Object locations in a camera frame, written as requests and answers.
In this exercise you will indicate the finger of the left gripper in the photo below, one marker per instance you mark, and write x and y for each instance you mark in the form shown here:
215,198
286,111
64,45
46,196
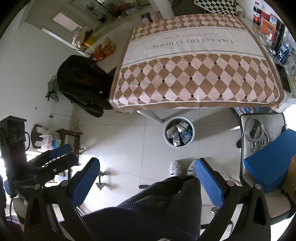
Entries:
44,168
60,150

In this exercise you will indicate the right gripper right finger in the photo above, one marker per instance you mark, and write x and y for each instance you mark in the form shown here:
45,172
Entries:
253,222

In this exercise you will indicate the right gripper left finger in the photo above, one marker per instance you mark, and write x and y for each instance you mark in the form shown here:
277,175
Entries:
52,211

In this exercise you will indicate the white round trash bin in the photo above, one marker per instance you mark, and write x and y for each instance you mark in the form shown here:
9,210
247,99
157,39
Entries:
175,139

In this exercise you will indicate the black dumbbell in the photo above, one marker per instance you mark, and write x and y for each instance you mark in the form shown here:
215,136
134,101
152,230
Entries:
100,184

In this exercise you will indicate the blue cushion on chair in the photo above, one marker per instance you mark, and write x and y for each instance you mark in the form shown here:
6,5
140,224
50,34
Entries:
270,165

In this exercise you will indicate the right grey fuzzy slipper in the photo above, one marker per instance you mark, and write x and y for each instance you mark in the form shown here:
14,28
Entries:
191,169

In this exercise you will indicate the person's dark trouser legs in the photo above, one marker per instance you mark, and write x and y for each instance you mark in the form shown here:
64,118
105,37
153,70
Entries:
166,210

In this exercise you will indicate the white table leg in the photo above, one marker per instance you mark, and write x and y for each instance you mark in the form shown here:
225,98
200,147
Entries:
150,114

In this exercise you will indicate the blue toy gun box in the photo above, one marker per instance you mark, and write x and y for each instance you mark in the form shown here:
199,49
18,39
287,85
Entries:
242,111

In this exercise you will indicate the green white medicine box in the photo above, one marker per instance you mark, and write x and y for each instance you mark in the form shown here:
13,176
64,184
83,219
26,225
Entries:
182,126

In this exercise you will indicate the brown checkered tablecloth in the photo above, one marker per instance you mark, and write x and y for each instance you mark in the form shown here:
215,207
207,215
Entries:
195,61

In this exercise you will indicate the orange box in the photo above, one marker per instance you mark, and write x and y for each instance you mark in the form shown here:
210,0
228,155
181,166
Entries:
268,28

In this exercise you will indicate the cola bottle red label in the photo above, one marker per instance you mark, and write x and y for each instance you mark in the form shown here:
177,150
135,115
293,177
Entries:
256,13

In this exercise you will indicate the black white checkered cushion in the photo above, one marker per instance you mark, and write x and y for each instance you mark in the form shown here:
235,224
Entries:
227,7

